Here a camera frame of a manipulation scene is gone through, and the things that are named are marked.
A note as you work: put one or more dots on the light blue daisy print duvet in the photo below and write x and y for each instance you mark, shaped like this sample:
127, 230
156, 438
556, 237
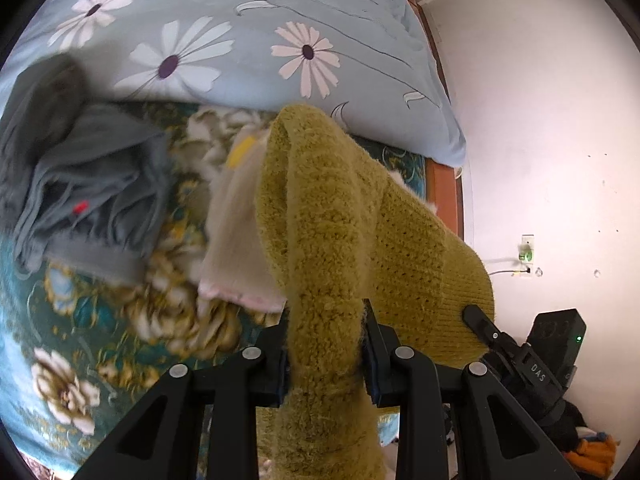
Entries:
240, 35

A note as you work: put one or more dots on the wall socket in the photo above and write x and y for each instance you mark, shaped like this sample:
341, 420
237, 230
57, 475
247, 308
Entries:
526, 255

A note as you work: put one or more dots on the teal floral blanket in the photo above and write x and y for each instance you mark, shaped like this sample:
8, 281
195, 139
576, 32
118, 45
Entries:
100, 320

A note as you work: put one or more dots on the cream pink fleece garment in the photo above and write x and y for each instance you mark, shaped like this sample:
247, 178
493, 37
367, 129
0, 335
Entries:
235, 240

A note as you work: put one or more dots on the mustard yellow knitted sweater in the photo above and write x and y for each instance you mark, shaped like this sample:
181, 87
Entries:
325, 240

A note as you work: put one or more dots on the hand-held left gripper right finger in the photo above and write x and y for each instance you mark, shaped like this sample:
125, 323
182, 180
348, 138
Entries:
374, 366

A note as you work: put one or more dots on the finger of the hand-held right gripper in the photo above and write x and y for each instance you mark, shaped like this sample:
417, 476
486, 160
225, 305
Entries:
487, 332

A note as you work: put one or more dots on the blue-grey garment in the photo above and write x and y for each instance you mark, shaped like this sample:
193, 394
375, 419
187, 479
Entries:
90, 175

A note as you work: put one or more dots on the orange plush toy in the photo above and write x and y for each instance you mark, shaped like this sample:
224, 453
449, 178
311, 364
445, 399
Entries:
595, 452

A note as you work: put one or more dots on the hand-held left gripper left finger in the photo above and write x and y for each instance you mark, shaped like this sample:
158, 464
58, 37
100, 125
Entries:
274, 360

